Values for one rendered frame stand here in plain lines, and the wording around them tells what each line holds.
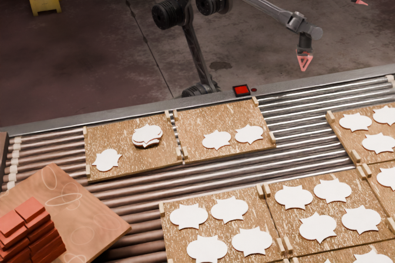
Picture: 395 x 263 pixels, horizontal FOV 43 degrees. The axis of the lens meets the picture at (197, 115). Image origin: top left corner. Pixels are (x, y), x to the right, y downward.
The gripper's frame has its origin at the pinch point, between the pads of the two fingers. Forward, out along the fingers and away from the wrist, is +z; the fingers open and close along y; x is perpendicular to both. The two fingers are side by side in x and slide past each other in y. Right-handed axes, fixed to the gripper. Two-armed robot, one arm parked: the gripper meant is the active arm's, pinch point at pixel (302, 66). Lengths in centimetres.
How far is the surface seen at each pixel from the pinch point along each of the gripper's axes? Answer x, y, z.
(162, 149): 59, -29, 34
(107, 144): 85, -27, 35
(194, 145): 45, -25, 33
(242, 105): 26.4, 2.2, 21.9
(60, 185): 92, -63, 37
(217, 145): 35, -26, 31
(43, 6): 253, 283, 23
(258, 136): 17.5, -19.8, 28.2
